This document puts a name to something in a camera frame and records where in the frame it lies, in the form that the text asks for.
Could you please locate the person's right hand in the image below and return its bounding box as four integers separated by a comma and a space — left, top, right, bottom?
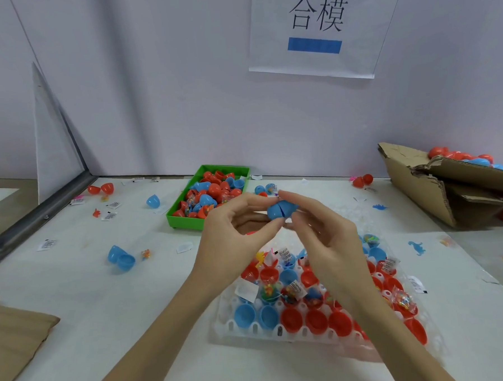
279, 188, 383, 314

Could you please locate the person's left hand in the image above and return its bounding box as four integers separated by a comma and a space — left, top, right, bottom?
185, 191, 288, 306

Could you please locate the clear plastic egg tray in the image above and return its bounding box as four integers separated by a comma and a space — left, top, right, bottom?
203, 191, 446, 372

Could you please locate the person's right forearm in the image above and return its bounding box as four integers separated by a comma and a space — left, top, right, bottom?
349, 285, 460, 381

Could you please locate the green plastic tray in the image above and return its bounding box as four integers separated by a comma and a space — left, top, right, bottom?
163, 161, 256, 233

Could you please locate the person's left forearm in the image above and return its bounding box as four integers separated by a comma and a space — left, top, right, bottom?
76, 280, 237, 381

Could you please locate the flat brown cardboard sheet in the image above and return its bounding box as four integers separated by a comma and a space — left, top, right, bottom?
0, 295, 65, 381

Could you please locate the clear triangular panel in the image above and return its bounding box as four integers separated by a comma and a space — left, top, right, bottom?
30, 61, 89, 204

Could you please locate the grey metal rail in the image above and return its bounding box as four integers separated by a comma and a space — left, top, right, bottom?
0, 171, 101, 272

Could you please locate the cardboard box of capsules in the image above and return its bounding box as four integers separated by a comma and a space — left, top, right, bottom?
378, 135, 503, 233

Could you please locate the pile of finished eggs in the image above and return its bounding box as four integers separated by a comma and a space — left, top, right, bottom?
427, 142, 503, 177

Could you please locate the small capsule cluster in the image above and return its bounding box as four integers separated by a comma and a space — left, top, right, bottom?
253, 182, 280, 198

